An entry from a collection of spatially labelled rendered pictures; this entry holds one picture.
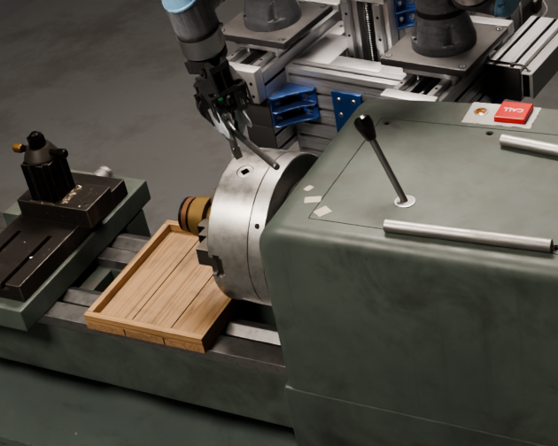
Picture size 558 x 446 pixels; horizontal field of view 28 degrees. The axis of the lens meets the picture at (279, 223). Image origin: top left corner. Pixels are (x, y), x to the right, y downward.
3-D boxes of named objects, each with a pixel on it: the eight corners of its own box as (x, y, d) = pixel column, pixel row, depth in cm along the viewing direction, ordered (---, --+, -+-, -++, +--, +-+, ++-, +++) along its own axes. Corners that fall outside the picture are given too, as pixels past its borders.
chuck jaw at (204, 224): (251, 222, 222) (221, 255, 214) (254, 243, 225) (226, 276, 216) (204, 215, 227) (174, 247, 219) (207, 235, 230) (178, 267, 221)
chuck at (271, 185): (345, 226, 242) (313, 119, 220) (290, 340, 224) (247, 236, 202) (331, 224, 243) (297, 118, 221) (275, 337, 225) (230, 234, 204)
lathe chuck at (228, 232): (331, 224, 243) (297, 118, 221) (275, 337, 225) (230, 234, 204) (294, 219, 247) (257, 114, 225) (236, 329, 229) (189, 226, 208)
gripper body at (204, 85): (218, 126, 192) (197, 73, 183) (198, 103, 198) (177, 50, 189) (257, 106, 193) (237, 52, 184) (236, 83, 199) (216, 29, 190)
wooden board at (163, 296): (281, 250, 254) (278, 236, 252) (205, 354, 229) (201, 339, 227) (170, 233, 268) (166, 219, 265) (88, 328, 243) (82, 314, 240)
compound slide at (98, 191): (115, 203, 263) (110, 186, 260) (91, 228, 256) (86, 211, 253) (47, 193, 272) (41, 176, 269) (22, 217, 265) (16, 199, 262)
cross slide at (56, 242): (128, 194, 274) (124, 179, 271) (25, 303, 244) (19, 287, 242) (69, 185, 282) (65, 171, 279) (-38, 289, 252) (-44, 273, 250)
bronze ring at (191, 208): (231, 188, 231) (193, 183, 235) (209, 212, 224) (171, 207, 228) (239, 226, 236) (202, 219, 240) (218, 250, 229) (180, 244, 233)
